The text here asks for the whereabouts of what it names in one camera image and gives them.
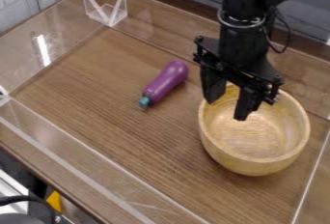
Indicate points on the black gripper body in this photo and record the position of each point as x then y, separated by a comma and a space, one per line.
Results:
238, 54

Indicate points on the yellow black device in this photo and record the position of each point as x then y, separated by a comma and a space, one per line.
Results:
52, 209

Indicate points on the brown wooden bowl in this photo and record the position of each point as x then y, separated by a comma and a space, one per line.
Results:
263, 144

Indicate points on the purple toy eggplant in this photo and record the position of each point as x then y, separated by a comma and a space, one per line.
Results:
172, 75

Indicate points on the clear acrylic tray wall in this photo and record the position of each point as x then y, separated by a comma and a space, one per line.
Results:
128, 163

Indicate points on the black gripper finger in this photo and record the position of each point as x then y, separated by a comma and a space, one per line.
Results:
212, 84
249, 101

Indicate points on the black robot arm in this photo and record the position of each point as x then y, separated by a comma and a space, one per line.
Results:
245, 9

